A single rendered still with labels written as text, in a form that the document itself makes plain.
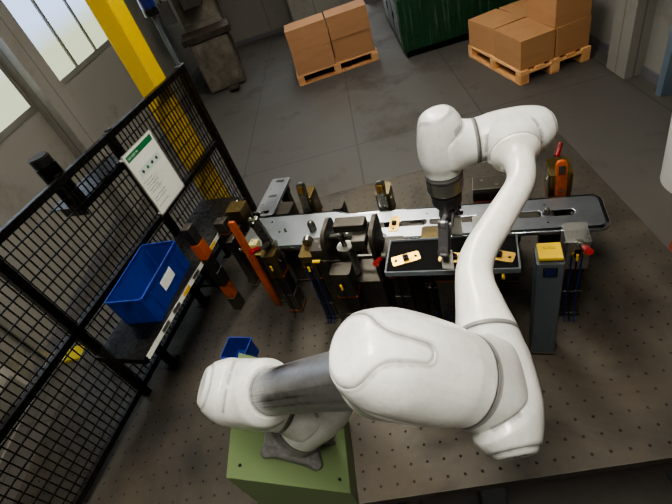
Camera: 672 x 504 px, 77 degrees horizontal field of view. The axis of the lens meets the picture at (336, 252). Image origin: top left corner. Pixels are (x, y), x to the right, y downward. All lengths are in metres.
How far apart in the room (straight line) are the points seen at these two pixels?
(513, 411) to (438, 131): 0.58
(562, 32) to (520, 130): 3.91
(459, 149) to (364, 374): 0.61
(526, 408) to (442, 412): 0.13
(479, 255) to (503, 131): 0.31
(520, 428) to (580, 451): 0.85
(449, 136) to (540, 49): 3.85
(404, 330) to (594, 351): 1.18
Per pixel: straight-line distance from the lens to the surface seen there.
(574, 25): 4.92
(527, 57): 4.73
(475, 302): 0.71
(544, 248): 1.28
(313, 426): 1.12
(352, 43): 6.08
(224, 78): 7.05
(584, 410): 1.53
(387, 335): 0.50
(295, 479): 1.28
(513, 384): 0.62
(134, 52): 2.18
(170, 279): 1.75
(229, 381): 1.03
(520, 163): 0.93
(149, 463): 1.83
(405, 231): 1.61
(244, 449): 1.24
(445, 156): 0.98
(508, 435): 0.63
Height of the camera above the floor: 2.06
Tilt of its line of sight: 41 degrees down
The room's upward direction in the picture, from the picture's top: 21 degrees counter-clockwise
